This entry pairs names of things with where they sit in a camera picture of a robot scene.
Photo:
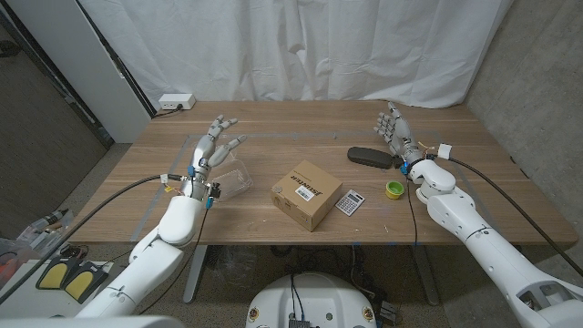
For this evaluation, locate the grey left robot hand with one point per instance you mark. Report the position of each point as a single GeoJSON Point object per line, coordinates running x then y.
{"type": "Point", "coordinates": [202, 152]}

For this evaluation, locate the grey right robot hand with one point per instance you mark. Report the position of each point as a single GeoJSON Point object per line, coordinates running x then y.
{"type": "Point", "coordinates": [400, 134]}

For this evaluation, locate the cardboard packing box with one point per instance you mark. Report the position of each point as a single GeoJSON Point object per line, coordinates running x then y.
{"type": "Point", "coordinates": [309, 196]}

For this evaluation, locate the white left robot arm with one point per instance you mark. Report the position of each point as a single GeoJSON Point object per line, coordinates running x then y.
{"type": "Point", "coordinates": [155, 259]}

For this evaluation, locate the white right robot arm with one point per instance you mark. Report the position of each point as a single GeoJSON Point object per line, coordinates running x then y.
{"type": "Point", "coordinates": [483, 241]}

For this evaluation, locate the black glasses case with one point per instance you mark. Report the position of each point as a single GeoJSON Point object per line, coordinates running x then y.
{"type": "Point", "coordinates": [369, 157]}

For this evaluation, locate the clear plastic clamshell container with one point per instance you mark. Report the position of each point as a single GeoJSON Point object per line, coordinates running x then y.
{"type": "Point", "coordinates": [234, 182]}

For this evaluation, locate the green yellow plastic cup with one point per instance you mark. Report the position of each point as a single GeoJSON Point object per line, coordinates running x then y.
{"type": "Point", "coordinates": [394, 190]}

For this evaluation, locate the white power strip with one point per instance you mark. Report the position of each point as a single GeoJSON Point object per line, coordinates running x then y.
{"type": "Point", "coordinates": [175, 101]}

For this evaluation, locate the white pocket calculator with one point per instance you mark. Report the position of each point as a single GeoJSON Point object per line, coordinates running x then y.
{"type": "Point", "coordinates": [350, 202]}

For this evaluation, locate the white fabric curtain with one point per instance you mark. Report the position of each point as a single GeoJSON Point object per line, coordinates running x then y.
{"type": "Point", "coordinates": [296, 45]}

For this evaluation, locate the white leaning panel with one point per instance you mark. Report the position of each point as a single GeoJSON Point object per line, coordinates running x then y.
{"type": "Point", "coordinates": [82, 68]}

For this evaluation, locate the plastic bag of tools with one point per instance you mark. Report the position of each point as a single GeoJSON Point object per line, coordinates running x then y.
{"type": "Point", "coordinates": [45, 228]}

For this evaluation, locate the black power adapter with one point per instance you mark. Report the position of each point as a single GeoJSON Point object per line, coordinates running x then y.
{"type": "Point", "coordinates": [388, 310]}

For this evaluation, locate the yellow black foot pedal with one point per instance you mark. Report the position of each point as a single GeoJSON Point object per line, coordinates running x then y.
{"type": "Point", "coordinates": [54, 275]}
{"type": "Point", "coordinates": [82, 282]}

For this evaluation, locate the white robot torso base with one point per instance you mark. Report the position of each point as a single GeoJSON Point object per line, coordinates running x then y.
{"type": "Point", "coordinates": [309, 300]}

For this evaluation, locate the white robot head rim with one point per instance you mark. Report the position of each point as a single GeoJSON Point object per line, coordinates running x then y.
{"type": "Point", "coordinates": [91, 322]}

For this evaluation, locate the white low cabinet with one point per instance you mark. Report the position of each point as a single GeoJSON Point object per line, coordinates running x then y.
{"type": "Point", "coordinates": [27, 300]}

